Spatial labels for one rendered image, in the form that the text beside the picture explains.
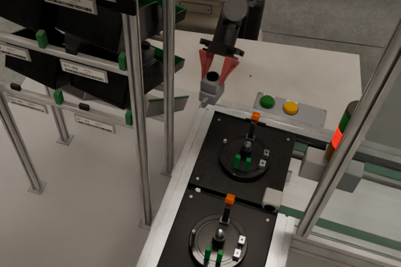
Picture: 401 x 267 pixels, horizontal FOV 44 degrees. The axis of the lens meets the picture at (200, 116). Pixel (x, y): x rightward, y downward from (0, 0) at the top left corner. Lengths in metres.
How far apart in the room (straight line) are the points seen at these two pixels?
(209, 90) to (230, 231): 0.35
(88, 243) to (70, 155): 0.28
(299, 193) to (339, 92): 0.45
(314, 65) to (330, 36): 1.42
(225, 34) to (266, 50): 0.55
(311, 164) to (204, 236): 0.32
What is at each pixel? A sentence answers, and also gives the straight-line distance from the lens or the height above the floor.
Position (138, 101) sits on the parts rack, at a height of 1.40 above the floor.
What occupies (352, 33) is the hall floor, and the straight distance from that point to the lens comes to 3.24.
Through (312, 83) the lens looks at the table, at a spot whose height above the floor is 0.86.
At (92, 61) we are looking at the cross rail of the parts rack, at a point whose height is 1.47.
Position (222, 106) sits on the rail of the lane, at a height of 0.95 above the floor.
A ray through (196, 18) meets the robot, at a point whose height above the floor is 0.80.
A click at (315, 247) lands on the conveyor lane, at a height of 0.93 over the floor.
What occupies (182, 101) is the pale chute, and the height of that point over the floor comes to 1.04.
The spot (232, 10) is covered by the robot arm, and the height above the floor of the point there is 1.34.
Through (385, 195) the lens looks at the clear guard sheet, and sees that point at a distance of 1.09.
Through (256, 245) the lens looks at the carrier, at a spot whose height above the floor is 0.97.
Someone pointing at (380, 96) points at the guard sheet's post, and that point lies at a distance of 0.83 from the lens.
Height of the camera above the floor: 2.11
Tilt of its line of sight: 54 degrees down
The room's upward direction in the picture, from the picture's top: 5 degrees clockwise
